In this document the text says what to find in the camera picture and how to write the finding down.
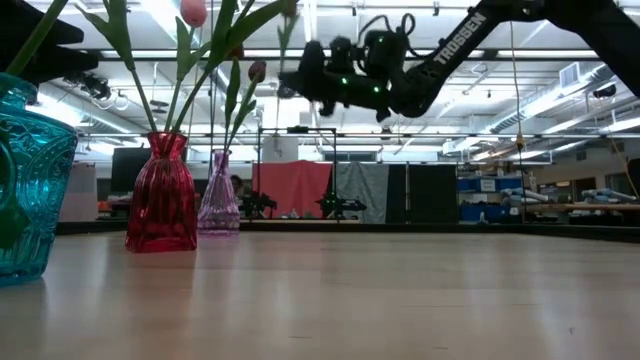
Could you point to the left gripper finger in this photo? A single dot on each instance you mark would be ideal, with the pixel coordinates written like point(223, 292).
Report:
point(30, 20)
point(65, 62)

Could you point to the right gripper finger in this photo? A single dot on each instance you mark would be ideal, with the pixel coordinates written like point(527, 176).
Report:
point(292, 82)

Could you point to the dark red artificial tulip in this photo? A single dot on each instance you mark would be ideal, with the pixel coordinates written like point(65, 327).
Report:
point(257, 71)
point(290, 7)
point(238, 51)

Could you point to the pink artificial tulip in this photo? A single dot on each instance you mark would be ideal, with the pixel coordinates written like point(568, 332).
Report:
point(192, 10)
point(120, 35)
point(245, 25)

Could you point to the red glass vase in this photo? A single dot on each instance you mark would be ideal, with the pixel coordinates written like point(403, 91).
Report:
point(161, 200)

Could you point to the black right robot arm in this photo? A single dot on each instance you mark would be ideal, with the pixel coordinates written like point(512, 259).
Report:
point(460, 37)

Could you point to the pink glass vase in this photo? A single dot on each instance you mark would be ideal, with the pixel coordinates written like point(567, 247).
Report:
point(219, 205)

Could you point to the red cloth backdrop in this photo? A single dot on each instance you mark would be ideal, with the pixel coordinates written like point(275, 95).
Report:
point(292, 187)

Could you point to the gray cloth backdrop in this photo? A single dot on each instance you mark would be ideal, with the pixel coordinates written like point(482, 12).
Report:
point(362, 192)

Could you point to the person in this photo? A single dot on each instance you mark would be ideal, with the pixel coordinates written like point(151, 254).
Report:
point(239, 187)

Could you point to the black monitor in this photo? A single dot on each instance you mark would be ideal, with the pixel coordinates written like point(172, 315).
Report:
point(127, 170)

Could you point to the black cloth backdrop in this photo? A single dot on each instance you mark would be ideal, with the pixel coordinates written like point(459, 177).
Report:
point(425, 192)

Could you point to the black overhead rig beam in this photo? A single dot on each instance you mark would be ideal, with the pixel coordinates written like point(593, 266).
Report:
point(525, 54)

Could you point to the blue storage bin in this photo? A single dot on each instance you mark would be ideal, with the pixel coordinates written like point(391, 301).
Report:
point(492, 185)
point(487, 213)

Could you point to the black square stand frame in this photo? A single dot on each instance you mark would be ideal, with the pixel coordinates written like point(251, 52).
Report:
point(297, 130)

